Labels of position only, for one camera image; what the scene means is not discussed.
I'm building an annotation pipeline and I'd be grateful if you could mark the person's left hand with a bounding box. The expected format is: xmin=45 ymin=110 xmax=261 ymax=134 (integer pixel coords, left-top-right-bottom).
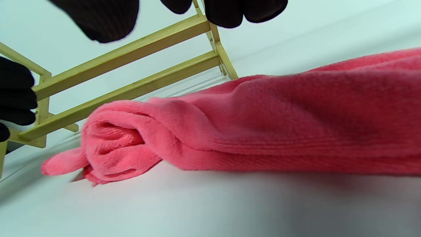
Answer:
xmin=0 ymin=56 xmax=38 ymax=143

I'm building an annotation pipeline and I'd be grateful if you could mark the person's right hand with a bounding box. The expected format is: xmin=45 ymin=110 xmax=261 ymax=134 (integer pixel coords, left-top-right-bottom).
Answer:
xmin=49 ymin=0 xmax=288 ymax=43

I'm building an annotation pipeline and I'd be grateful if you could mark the wooden book rack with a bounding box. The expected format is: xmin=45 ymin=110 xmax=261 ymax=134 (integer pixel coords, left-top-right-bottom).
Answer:
xmin=0 ymin=0 xmax=239 ymax=180

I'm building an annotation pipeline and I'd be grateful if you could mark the pink square towel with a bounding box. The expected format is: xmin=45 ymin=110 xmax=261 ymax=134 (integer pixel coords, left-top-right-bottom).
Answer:
xmin=42 ymin=47 xmax=421 ymax=185

